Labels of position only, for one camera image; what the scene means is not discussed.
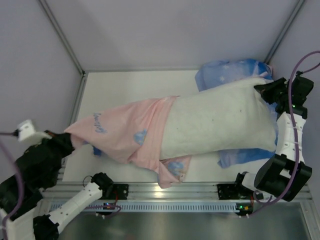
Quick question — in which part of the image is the white pillow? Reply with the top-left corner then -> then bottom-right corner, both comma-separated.
160,77 -> 276,160

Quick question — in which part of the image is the pink pillowcase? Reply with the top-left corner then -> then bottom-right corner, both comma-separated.
65,96 -> 191,189

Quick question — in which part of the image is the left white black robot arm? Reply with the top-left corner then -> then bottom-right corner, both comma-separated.
0,132 -> 114,240

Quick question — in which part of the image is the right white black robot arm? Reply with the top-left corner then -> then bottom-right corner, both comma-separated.
235,75 -> 314,202

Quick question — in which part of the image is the blue Elsa pillow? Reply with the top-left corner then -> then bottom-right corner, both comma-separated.
195,58 -> 274,169

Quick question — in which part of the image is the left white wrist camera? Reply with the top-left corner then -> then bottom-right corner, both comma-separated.
17,119 -> 52,145

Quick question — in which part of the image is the slotted grey cable duct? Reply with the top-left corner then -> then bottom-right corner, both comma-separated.
83,201 -> 252,213

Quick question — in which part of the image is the left aluminium frame post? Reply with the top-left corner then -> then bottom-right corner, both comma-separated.
36,0 -> 87,77

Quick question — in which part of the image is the aluminium frame post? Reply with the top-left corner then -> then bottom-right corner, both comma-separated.
36,0 -> 87,77
264,0 -> 307,64

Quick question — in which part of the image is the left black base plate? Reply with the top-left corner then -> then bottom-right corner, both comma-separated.
109,183 -> 129,200

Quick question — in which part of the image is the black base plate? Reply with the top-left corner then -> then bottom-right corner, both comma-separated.
109,183 -> 129,200
217,183 -> 252,200

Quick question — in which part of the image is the right aluminium frame post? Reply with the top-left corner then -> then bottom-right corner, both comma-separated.
264,0 -> 307,64

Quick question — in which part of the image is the aluminium mounting rail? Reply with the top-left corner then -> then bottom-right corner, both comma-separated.
42,182 -> 219,201

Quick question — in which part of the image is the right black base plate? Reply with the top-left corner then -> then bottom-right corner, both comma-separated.
217,183 -> 252,200

